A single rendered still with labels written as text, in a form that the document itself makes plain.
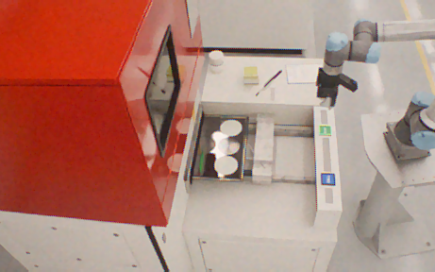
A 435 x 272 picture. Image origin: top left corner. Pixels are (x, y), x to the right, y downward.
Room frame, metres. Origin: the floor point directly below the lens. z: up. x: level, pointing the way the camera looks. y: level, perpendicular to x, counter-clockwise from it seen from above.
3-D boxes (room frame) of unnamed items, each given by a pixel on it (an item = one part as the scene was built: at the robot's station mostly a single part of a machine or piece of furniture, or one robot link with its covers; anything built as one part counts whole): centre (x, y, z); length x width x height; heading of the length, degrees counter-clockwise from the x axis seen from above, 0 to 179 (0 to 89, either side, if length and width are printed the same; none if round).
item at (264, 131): (1.15, -0.23, 0.87); 0.36 x 0.08 x 0.03; 167
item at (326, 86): (1.14, -0.47, 1.24); 0.09 x 0.08 x 0.12; 77
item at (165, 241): (1.02, 0.13, 1.02); 0.82 x 0.03 x 0.40; 167
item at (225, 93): (1.51, -0.31, 0.89); 0.62 x 0.35 x 0.14; 77
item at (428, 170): (1.10, -0.93, 0.75); 0.45 x 0.44 x 0.13; 91
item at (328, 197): (1.01, -0.47, 0.89); 0.55 x 0.09 x 0.14; 167
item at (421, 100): (1.10, -0.91, 1.06); 0.13 x 0.12 x 0.14; 160
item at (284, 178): (1.02, -0.16, 0.84); 0.50 x 0.02 x 0.03; 77
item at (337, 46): (1.14, -0.48, 1.40); 0.09 x 0.08 x 0.11; 70
